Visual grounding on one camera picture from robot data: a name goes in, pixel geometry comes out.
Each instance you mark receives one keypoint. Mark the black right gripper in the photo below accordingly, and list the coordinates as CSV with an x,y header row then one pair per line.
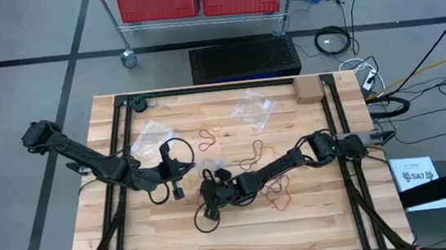
x,y
229,192

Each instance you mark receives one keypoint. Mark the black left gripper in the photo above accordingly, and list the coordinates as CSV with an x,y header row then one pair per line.
x,y
162,174

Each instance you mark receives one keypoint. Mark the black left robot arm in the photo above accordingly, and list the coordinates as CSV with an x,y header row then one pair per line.
x,y
86,158

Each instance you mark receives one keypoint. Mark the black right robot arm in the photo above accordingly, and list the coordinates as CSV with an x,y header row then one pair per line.
x,y
272,167

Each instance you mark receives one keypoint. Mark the black tray with blue items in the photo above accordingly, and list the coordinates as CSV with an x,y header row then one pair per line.
x,y
223,87

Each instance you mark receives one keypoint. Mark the black perforated floor platform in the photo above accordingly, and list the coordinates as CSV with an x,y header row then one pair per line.
x,y
243,59

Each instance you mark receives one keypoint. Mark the brown cardboard box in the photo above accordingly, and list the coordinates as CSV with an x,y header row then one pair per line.
x,y
308,89

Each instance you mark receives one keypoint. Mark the white power strip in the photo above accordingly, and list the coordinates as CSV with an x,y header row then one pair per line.
x,y
369,80

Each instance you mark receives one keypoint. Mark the white SA7 paper sign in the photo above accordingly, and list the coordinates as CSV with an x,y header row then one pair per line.
x,y
418,188

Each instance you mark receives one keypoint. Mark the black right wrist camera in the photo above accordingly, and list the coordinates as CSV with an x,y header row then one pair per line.
x,y
211,214

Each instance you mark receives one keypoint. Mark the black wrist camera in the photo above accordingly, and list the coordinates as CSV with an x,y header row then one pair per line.
x,y
211,214
178,193

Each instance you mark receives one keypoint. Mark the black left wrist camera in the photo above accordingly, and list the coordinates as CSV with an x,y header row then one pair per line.
x,y
178,193

